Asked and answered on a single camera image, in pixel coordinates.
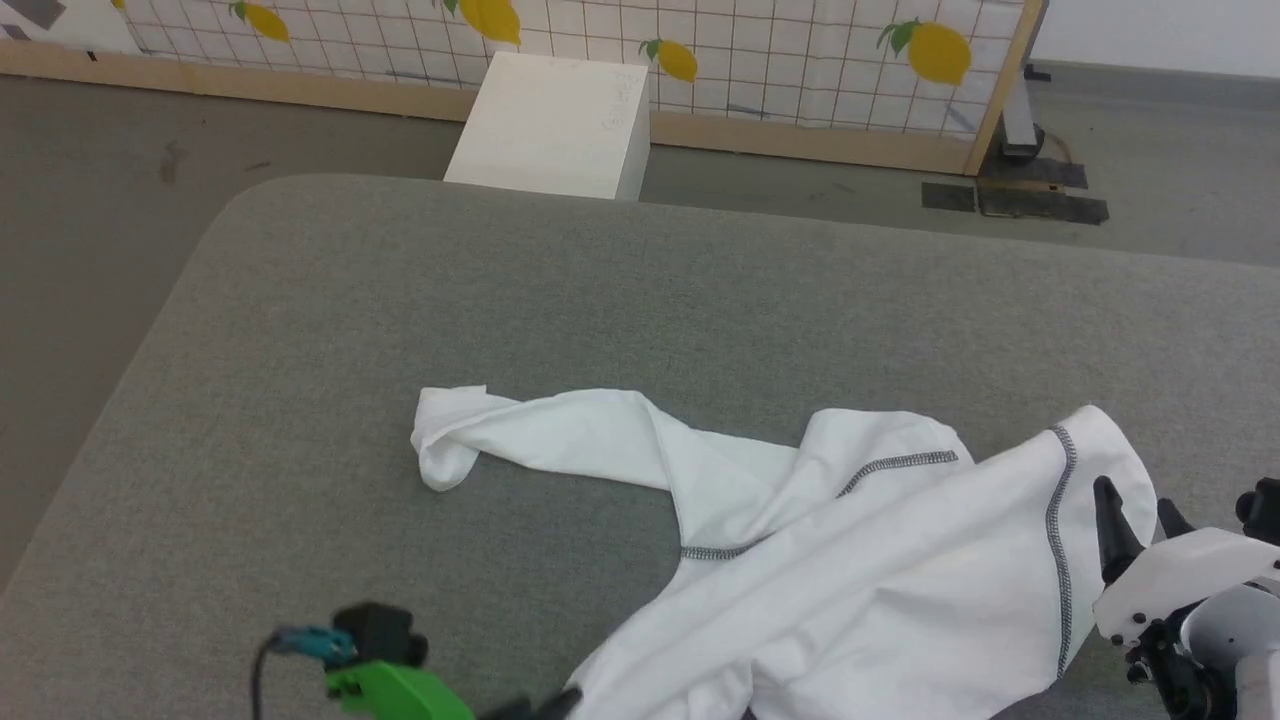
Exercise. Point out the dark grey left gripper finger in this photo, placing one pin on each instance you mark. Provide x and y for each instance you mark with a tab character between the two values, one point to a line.
535	705

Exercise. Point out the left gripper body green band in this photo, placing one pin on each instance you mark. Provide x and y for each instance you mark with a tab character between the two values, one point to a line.
400	692

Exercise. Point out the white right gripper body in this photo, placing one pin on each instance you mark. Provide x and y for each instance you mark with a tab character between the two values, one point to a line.
1190	580

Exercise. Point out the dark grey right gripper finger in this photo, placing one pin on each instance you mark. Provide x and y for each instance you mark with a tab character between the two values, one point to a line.
1115	525
1173	520

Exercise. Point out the white long-sleeve garment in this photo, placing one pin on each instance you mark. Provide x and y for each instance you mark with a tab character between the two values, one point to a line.
880	590

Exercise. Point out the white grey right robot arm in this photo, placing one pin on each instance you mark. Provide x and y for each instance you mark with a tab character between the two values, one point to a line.
1235	650

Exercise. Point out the black floor mat strip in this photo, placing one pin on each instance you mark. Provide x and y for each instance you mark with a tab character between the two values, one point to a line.
1040	200

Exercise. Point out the grey fabric padded work surface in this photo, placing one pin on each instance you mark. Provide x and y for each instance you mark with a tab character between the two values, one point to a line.
400	330

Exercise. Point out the small black floor mat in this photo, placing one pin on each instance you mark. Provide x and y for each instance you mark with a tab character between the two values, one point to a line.
948	196

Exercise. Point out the grey metal stand leg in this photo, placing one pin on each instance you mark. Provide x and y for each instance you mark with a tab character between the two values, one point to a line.
1022	115

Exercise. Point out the lemon print grid screen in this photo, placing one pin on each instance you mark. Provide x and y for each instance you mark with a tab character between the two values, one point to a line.
780	60

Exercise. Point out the white rectangular box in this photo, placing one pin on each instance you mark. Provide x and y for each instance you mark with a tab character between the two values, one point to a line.
555	125

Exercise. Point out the black left wrist camera block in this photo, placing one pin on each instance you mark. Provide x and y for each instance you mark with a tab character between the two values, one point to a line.
380	630

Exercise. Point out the black wrist camera block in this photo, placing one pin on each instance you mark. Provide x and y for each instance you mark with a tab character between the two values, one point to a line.
1262	510
380	630

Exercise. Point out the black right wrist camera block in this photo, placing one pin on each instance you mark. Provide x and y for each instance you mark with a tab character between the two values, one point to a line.
1262	510

